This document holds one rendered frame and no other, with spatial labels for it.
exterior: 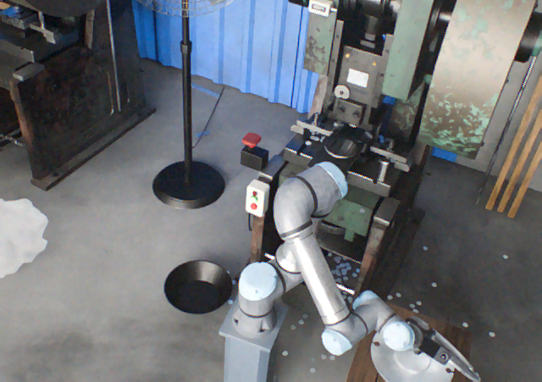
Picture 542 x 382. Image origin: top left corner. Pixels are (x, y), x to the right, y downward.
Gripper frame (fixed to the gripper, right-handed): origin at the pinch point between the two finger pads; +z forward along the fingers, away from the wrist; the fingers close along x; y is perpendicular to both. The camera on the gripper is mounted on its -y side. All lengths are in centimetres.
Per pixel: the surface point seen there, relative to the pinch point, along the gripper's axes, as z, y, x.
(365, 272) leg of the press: 26.3, 39.2, -2.9
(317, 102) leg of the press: 27, 101, -51
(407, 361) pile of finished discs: 14.4, 5.1, 11.8
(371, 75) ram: -14, 64, -63
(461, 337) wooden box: 31.7, -2.4, -4.5
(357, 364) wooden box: 5.3, 16.1, 22.1
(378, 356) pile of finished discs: 10.9, 13.2, 16.2
